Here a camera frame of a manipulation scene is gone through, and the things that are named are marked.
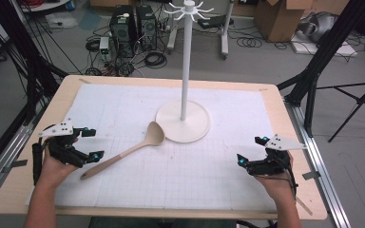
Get aluminium rail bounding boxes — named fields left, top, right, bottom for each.
left=284, top=100, right=352, bottom=228
left=0, top=123, right=35, bottom=208

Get white grid mat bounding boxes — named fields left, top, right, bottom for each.
left=25, top=83, right=279, bottom=213

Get black truss stand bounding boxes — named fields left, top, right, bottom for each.
left=277, top=0, right=365, bottom=138
left=0, top=0, right=69, bottom=127

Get coiled black cable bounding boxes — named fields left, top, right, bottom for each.
left=85, top=37, right=102, bottom=53
left=236, top=36, right=264, bottom=49
left=143, top=50, right=168, bottom=69

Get person's right hand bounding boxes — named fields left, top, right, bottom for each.
left=255, top=151, right=297, bottom=200

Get small white device box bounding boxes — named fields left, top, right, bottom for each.
left=99, top=36, right=110, bottom=55

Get grey metal clip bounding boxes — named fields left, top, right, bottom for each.
left=301, top=170, right=321, bottom=181

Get grey bag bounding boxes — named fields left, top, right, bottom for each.
left=297, top=11, right=337, bottom=43

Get white round table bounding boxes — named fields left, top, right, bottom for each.
left=20, top=0, right=72, bottom=13

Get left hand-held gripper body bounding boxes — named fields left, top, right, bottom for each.
left=38, top=118, right=89, bottom=168

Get white flat board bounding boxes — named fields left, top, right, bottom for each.
left=290, top=30, right=359, bottom=59

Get black strap on left gripper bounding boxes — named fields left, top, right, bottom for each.
left=31, top=142, right=45, bottom=186

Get black computer tower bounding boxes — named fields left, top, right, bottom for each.
left=135, top=5, right=158, bottom=52
left=109, top=4, right=138, bottom=59

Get black laptop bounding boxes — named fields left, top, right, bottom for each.
left=197, top=14, right=236, bottom=30

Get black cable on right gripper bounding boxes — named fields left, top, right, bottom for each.
left=283, top=169, right=299, bottom=201

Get person's dark pants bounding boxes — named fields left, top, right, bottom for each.
left=87, top=216, right=238, bottom=228

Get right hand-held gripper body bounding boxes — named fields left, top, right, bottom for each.
left=247, top=134, right=308, bottom=176

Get cardboard box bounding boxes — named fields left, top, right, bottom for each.
left=254, top=0, right=316, bottom=44

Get person's left hand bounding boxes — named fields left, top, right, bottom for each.
left=39, top=136, right=80, bottom=188

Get black tripod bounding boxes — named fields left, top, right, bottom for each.
left=316, top=75, right=365, bottom=144

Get white hook rack stand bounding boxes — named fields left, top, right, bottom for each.
left=155, top=0, right=215, bottom=144

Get tan strap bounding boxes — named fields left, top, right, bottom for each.
left=295, top=195, right=314, bottom=217

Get wooden spoon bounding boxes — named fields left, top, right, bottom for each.
left=79, top=121, right=166, bottom=181

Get white stand frame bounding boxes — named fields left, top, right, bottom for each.
left=166, top=0, right=236, bottom=61

